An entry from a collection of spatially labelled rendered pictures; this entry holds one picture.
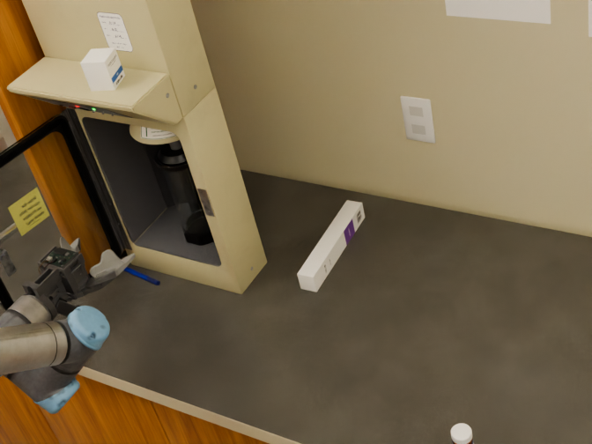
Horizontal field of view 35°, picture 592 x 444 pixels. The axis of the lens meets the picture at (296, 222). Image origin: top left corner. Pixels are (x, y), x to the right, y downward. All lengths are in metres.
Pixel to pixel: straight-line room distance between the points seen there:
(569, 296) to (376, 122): 0.58
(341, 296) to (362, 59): 0.51
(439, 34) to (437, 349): 0.63
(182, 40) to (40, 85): 0.29
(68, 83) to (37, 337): 0.51
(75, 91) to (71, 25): 0.14
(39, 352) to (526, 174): 1.08
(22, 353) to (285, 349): 0.60
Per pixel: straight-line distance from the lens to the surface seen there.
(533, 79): 1.94
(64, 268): 1.80
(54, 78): 1.88
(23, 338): 1.58
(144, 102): 1.72
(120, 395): 2.15
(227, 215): 1.98
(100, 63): 1.75
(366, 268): 2.08
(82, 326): 1.63
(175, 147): 2.02
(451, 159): 2.14
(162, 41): 1.75
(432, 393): 1.81
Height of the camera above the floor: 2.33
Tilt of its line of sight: 38 degrees down
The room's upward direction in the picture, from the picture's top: 15 degrees counter-clockwise
